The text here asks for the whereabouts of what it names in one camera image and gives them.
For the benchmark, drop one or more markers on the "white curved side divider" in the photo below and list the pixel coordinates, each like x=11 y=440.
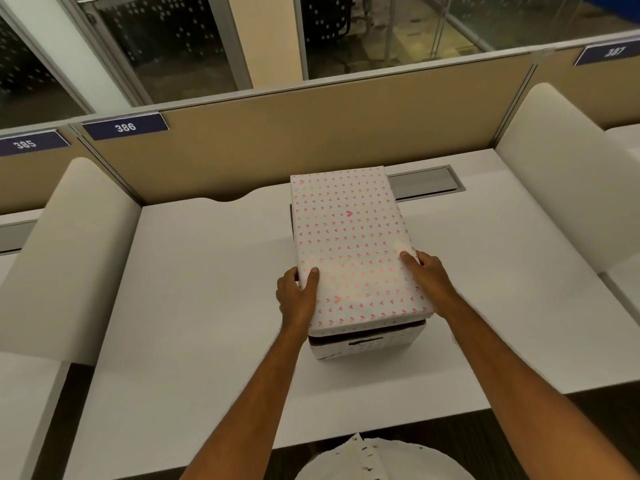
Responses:
x=575 y=179
x=70 y=264

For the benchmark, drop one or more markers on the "glass door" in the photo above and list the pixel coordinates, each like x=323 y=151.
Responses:
x=160 y=39

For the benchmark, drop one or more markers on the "person's left forearm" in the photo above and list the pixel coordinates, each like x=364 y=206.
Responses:
x=250 y=409

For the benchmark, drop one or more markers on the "person's left hand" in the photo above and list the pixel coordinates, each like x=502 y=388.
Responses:
x=297 y=302

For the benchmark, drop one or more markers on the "person's left thumb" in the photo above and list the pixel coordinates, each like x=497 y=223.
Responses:
x=310 y=285

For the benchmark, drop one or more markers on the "dark office chair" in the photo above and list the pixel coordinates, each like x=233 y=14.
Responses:
x=327 y=17

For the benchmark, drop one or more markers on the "person's right forearm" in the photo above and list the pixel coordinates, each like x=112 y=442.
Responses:
x=520 y=394

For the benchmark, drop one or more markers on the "beige desk partition panel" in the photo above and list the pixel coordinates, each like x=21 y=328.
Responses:
x=300 y=129
x=595 y=87
x=30 y=179

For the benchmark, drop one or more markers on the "white patterned wrapping paper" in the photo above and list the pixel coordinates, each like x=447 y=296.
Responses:
x=380 y=462

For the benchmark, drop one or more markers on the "person's right thumb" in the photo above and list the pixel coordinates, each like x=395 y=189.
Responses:
x=411 y=265

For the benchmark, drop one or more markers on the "white heart-print box lid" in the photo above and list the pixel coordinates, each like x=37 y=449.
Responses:
x=350 y=234

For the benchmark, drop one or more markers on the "white heart-print box base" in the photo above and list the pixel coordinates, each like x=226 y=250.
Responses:
x=370 y=339

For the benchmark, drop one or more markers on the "person's right hand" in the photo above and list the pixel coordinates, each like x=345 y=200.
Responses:
x=432 y=287

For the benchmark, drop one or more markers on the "blue desk number label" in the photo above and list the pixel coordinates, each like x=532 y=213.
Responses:
x=27 y=143
x=125 y=126
x=610 y=52

